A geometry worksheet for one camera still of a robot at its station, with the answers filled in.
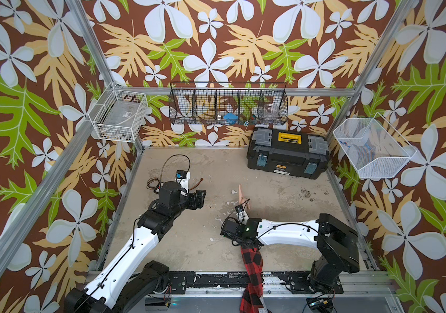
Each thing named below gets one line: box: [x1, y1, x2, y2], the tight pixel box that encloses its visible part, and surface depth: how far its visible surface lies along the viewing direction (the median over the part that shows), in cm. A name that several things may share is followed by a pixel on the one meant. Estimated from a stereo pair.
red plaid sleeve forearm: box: [239, 246, 265, 313], surface depth 72 cm
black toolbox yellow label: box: [246, 127, 330, 180], surface depth 100 cm
